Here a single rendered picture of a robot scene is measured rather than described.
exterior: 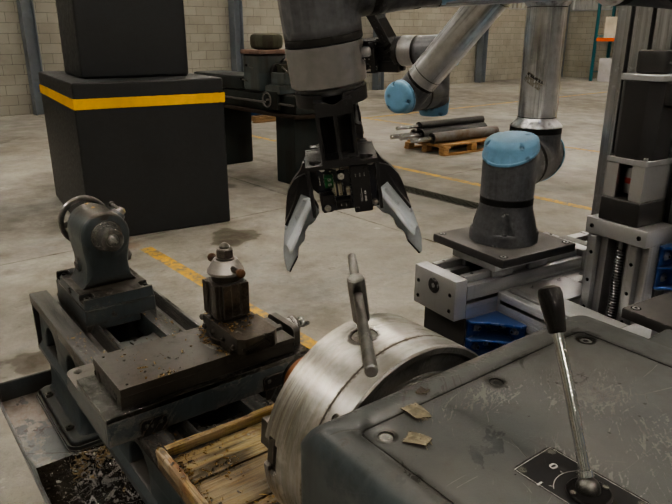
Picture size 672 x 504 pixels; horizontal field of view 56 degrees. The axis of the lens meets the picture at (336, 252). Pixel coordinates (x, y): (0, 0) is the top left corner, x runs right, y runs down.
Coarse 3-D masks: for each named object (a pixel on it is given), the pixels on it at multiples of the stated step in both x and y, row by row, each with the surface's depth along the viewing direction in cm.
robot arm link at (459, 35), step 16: (464, 16) 133; (480, 16) 132; (496, 16) 132; (448, 32) 136; (464, 32) 134; (480, 32) 135; (432, 48) 140; (448, 48) 137; (464, 48) 137; (416, 64) 144; (432, 64) 140; (448, 64) 140; (400, 80) 146; (416, 80) 144; (432, 80) 143; (400, 96) 145; (416, 96) 146; (432, 96) 152; (400, 112) 147
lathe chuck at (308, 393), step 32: (352, 320) 85; (384, 320) 85; (320, 352) 81; (352, 352) 79; (288, 384) 80; (320, 384) 77; (288, 416) 78; (320, 416) 75; (288, 448) 77; (288, 480) 78
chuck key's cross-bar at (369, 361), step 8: (352, 256) 86; (352, 264) 84; (352, 272) 82; (360, 296) 76; (360, 304) 75; (360, 312) 72; (360, 320) 69; (360, 328) 66; (368, 328) 66; (360, 336) 64; (368, 336) 63; (360, 344) 63; (368, 344) 61; (368, 352) 59; (368, 360) 57; (368, 368) 55; (376, 368) 56; (368, 376) 56
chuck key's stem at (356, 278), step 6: (348, 276) 78; (354, 276) 78; (360, 276) 78; (348, 282) 77; (354, 282) 77; (360, 282) 77; (348, 288) 78; (354, 288) 77; (360, 288) 77; (366, 294) 79; (366, 300) 79; (354, 306) 79; (366, 306) 79; (354, 312) 79; (366, 312) 79; (354, 318) 80
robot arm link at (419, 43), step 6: (414, 36) 158; (420, 36) 156; (426, 36) 155; (432, 36) 154; (414, 42) 156; (420, 42) 155; (426, 42) 154; (414, 48) 156; (420, 48) 155; (426, 48) 154; (414, 54) 156; (420, 54) 155; (414, 60) 158
